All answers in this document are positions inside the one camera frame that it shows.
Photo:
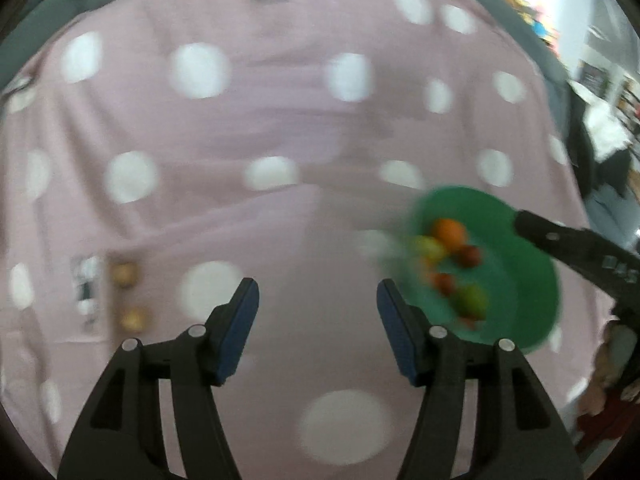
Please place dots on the red garment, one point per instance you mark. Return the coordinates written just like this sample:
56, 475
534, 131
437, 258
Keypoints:
607, 422

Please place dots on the beige longan with stem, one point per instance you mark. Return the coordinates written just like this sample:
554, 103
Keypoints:
124, 275

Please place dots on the pink polka dot blanket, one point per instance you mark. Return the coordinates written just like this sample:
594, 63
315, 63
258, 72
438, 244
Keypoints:
200, 185

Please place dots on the dark cloth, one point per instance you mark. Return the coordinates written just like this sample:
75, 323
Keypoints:
607, 175

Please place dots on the large orange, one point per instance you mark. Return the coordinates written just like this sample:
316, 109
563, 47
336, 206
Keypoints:
450, 232

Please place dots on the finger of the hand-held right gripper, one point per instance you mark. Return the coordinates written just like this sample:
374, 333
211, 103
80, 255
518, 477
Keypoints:
550, 237

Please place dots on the person's right hand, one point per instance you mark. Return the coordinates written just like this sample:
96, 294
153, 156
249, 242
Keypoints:
592, 397

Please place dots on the white cloth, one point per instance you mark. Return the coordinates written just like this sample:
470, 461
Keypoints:
607, 130

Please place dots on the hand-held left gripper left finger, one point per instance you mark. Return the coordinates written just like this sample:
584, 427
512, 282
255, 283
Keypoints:
240, 332

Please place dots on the small green mango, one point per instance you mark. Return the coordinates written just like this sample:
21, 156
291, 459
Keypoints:
472, 301

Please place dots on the red tomato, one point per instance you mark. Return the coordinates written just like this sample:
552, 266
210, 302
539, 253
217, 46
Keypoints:
444, 284
470, 256

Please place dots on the large yellow-green mango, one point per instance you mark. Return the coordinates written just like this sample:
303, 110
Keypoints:
429, 249

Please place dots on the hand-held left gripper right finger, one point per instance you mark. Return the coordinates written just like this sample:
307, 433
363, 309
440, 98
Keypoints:
395, 335

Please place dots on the colourful toys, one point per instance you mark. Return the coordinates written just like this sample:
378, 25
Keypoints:
535, 15

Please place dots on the green plastic bowl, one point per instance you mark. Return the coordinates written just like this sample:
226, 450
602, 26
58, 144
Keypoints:
520, 290

